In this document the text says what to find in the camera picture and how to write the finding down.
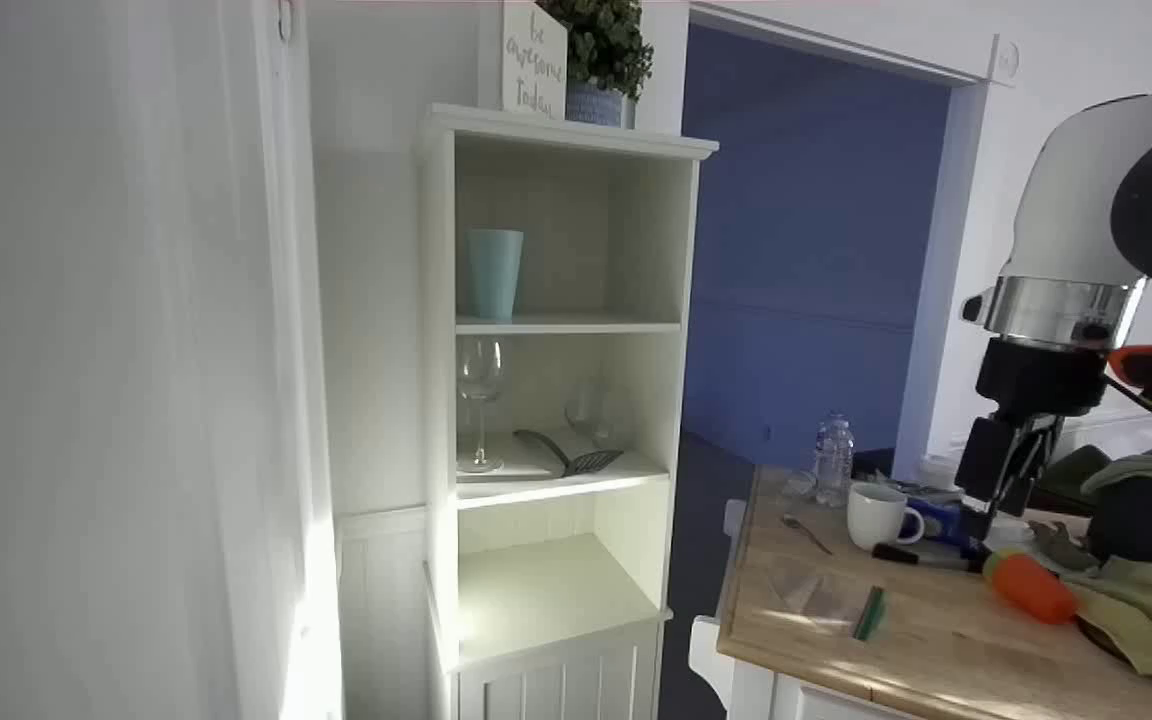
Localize blue object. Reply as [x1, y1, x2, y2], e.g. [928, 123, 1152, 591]
[909, 488, 994, 550]

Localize clear plastic water bottle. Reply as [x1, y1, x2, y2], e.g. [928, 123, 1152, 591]
[813, 415, 859, 512]

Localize white lettered sign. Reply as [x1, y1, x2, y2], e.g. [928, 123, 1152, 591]
[498, 0, 574, 123]

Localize white counter cabinet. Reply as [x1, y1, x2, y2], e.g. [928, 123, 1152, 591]
[687, 613, 873, 720]

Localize white mug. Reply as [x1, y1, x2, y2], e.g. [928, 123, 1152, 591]
[846, 480, 928, 558]

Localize potted green plant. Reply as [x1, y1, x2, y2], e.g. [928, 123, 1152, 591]
[532, 0, 658, 133]

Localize small clear glass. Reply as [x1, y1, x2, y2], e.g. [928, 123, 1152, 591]
[561, 379, 607, 436]

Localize light blue cup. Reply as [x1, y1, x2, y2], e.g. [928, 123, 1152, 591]
[465, 226, 530, 324]

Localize orange plastic cup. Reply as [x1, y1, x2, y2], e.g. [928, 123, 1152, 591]
[984, 552, 1084, 629]

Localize black bag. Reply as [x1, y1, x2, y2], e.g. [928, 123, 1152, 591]
[1090, 477, 1152, 575]

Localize green stick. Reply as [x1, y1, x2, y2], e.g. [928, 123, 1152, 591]
[854, 586, 892, 645]

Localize silver knife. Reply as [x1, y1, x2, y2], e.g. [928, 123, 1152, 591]
[779, 512, 842, 559]

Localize white shelf cabinet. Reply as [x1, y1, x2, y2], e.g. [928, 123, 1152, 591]
[417, 102, 724, 720]

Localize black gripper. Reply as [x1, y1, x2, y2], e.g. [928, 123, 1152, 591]
[954, 337, 1116, 545]

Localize clear wine glass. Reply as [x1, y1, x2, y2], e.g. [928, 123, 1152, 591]
[452, 337, 509, 474]

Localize white door frame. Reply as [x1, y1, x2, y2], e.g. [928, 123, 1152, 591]
[677, 0, 1010, 474]

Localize black pen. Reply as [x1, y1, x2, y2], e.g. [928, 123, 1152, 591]
[869, 539, 972, 574]

